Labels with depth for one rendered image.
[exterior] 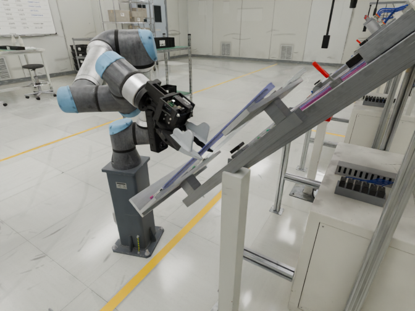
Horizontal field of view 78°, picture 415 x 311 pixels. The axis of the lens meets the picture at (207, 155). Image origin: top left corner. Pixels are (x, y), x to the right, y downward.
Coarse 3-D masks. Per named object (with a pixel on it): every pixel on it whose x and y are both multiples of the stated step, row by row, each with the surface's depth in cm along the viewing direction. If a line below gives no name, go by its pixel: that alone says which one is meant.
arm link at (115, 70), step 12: (96, 60) 63; (108, 60) 62; (120, 60) 63; (96, 72) 65; (108, 72) 62; (120, 72) 61; (132, 72) 61; (108, 84) 65; (120, 84) 61; (120, 96) 68
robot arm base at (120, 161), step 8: (112, 152) 130; (120, 152) 126; (128, 152) 127; (136, 152) 132; (112, 160) 132; (120, 160) 127; (128, 160) 129; (136, 160) 131; (120, 168) 128; (128, 168) 129
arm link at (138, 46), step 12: (120, 36) 96; (132, 36) 96; (144, 36) 97; (120, 48) 97; (132, 48) 97; (144, 48) 98; (132, 60) 101; (144, 60) 101; (144, 72) 105; (144, 120) 120; (144, 132) 123
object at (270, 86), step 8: (264, 88) 45; (272, 88) 45; (256, 96) 47; (264, 96) 47; (248, 104) 48; (240, 112) 50; (232, 120) 51; (224, 128) 53; (216, 136) 55; (208, 144) 57; (200, 152) 59; (192, 160) 62; (184, 168) 64; (176, 176) 67; (168, 184) 70
